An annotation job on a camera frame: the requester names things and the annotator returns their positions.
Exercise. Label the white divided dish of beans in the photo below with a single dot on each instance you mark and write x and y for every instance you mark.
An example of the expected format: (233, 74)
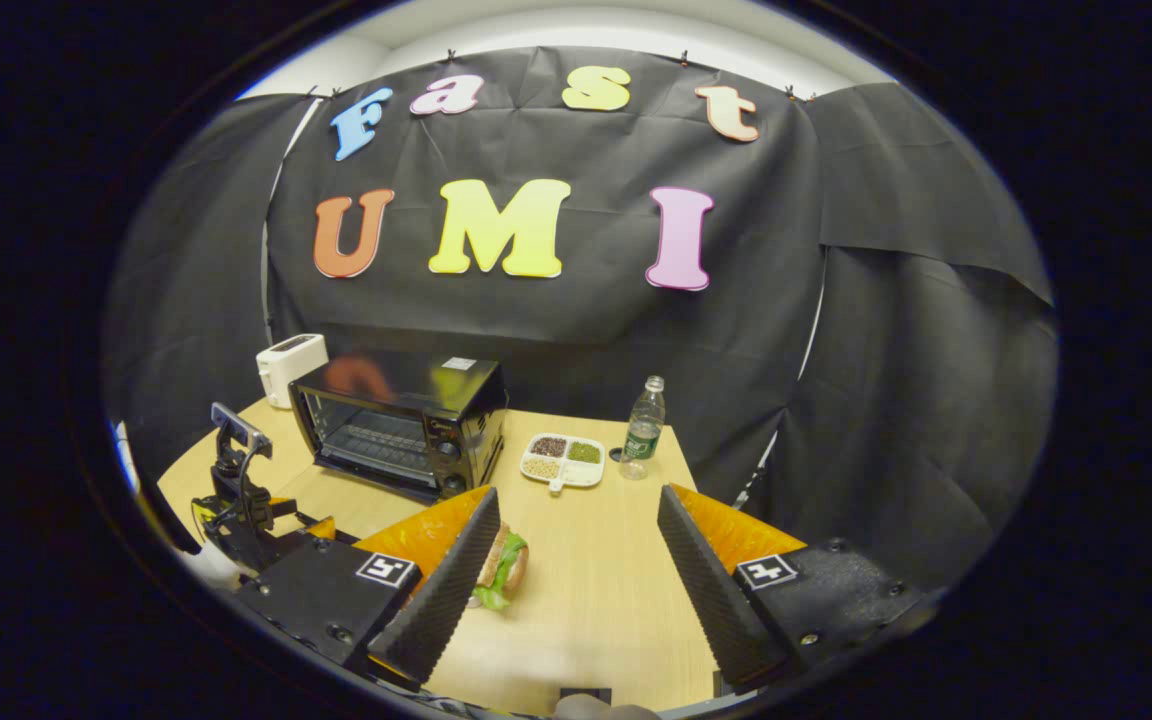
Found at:
(563, 460)

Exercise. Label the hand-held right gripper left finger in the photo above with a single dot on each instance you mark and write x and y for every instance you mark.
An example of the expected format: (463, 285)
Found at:
(446, 600)

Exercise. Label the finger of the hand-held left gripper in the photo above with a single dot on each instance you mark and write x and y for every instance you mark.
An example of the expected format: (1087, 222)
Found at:
(283, 506)
(322, 528)

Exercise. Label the clear plastic water bottle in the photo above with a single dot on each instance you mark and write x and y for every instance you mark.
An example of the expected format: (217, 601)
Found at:
(644, 430)

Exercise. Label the sandwich with lettuce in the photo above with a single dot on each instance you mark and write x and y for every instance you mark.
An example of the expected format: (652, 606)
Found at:
(503, 565)

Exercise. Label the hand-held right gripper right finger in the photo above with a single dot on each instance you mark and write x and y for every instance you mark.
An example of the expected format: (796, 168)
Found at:
(711, 600)

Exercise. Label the black electric oven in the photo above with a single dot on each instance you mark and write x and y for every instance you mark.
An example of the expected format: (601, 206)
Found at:
(406, 420)

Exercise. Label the white toaster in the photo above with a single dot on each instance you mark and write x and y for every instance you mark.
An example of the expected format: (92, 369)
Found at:
(288, 365)

